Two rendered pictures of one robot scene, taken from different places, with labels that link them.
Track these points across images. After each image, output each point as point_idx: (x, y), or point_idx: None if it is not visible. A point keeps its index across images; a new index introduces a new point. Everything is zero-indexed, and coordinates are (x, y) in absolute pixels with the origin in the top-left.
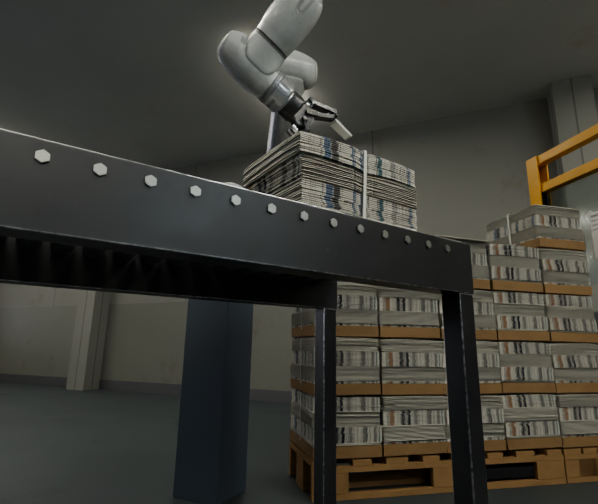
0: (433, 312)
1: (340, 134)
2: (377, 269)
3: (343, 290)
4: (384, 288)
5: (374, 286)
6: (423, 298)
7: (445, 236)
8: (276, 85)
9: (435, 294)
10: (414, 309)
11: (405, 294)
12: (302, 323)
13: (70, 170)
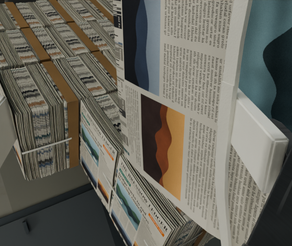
0: (110, 97)
1: (3, 153)
2: None
3: (153, 188)
4: (117, 146)
5: (123, 156)
6: (101, 108)
7: (8, 103)
8: None
9: (89, 99)
10: (118, 113)
11: (109, 124)
12: (198, 233)
13: None
